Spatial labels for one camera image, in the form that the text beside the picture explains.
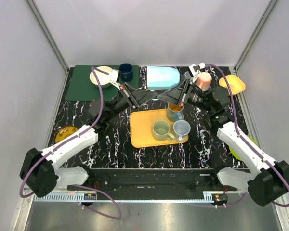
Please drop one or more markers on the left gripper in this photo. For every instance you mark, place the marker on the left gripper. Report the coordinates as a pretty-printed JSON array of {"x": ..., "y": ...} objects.
[{"x": 130, "y": 95}]

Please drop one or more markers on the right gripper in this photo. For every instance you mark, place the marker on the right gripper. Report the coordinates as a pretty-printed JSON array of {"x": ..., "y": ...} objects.
[{"x": 174, "y": 96}]

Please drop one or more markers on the light blue faceted mug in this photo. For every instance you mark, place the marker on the light blue faceted mug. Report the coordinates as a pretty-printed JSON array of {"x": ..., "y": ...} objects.
[{"x": 162, "y": 78}]

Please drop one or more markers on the grey-blue faceted mug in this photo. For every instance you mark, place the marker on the grey-blue faceted mug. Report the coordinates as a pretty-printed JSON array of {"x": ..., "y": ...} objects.
[{"x": 187, "y": 75}]

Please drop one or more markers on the pink mug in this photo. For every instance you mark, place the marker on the pink mug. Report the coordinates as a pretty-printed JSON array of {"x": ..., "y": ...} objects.
[{"x": 204, "y": 81}]

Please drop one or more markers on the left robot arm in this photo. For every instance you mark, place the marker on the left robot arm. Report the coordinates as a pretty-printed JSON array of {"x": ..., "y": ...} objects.
[{"x": 42, "y": 171}]

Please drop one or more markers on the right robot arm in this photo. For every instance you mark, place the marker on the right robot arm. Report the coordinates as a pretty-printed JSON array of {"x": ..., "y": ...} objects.
[{"x": 267, "y": 179}]

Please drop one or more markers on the orange-inside blue floral mug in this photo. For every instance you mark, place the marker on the orange-inside blue floral mug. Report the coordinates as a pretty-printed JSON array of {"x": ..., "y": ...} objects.
[{"x": 174, "y": 112}]

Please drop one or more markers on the dark blue mug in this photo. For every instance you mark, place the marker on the dark blue mug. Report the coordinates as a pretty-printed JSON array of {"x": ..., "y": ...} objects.
[{"x": 126, "y": 70}]

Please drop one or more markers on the pale blue-grey mug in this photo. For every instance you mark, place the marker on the pale blue-grey mug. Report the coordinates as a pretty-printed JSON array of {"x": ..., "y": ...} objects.
[{"x": 181, "y": 129}]

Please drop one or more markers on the pale green mug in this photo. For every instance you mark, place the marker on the pale green mug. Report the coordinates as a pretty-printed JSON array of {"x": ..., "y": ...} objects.
[{"x": 161, "y": 131}]

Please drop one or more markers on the yellow plastic tray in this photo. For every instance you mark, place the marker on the yellow plastic tray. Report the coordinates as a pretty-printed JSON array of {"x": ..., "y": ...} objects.
[{"x": 141, "y": 123}]

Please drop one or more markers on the white bowl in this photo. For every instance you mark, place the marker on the white bowl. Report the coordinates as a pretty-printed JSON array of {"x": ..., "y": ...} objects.
[{"x": 103, "y": 78}]

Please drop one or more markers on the dark green mat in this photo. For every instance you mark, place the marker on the dark green mat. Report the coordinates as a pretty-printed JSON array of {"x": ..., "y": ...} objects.
[{"x": 81, "y": 88}]

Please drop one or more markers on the yellow square dish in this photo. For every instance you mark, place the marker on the yellow square dish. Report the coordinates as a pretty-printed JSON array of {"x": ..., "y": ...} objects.
[{"x": 236, "y": 84}]

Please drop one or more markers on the lime green plate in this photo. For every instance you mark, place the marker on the lime green plate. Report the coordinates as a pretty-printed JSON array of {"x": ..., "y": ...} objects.
[{"x": 234, "y": 154}]

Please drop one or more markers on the yellow patterned saucer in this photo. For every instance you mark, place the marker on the yellow patterned saucer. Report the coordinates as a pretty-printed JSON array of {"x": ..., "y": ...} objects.
[{"x": 64, "y": 132}]

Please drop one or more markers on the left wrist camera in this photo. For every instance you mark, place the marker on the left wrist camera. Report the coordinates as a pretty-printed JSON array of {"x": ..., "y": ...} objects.
[{"x": 114, "y": 78}]

